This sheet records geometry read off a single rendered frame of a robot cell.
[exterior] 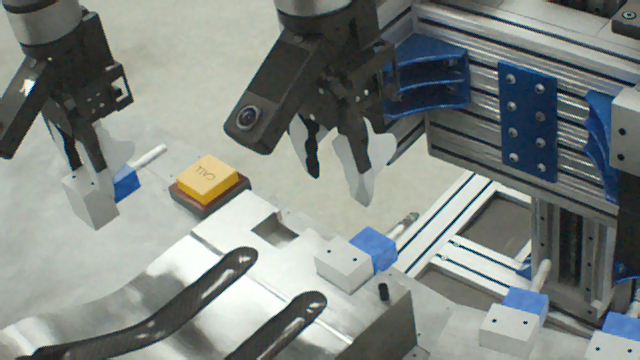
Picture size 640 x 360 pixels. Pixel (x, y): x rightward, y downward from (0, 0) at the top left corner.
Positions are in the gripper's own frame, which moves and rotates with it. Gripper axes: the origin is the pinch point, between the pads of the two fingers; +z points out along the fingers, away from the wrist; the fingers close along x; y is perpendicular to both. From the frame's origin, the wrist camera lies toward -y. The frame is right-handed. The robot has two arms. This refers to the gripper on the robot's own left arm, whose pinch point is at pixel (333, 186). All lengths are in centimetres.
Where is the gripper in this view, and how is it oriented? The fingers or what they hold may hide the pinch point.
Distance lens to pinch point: 94.3
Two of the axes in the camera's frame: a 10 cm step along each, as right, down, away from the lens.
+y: 7.1, -5.4, 4.6
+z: 1.5, 7.5, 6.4
